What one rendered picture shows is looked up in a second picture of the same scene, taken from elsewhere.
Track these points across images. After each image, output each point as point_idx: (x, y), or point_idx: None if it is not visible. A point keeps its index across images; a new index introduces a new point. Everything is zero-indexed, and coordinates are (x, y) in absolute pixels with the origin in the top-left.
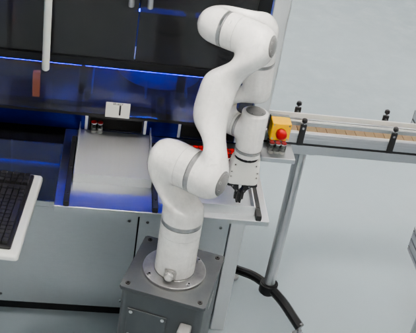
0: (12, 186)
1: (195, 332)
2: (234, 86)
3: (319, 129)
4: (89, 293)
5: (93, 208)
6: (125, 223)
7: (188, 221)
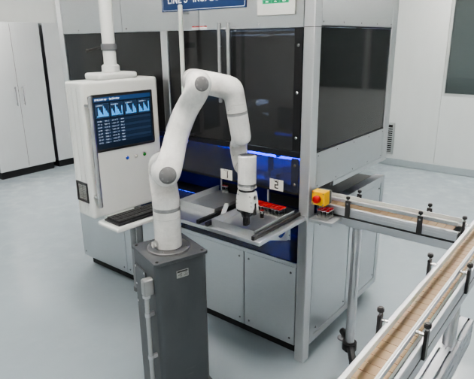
0: None
1: (156, 285)
2: (183, 112)
3: (367, 210)
4: (223, 305)
5: None
6: (237, 256)
7: (157, 203)
